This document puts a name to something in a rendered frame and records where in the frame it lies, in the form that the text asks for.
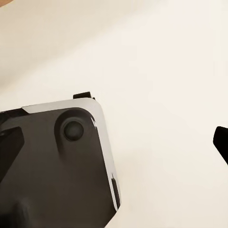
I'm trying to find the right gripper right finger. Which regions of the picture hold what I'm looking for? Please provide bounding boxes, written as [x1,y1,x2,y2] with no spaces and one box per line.
[213,126,228,165]

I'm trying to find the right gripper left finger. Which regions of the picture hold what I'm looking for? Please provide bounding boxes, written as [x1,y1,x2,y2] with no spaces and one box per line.
[0,126,25,183]

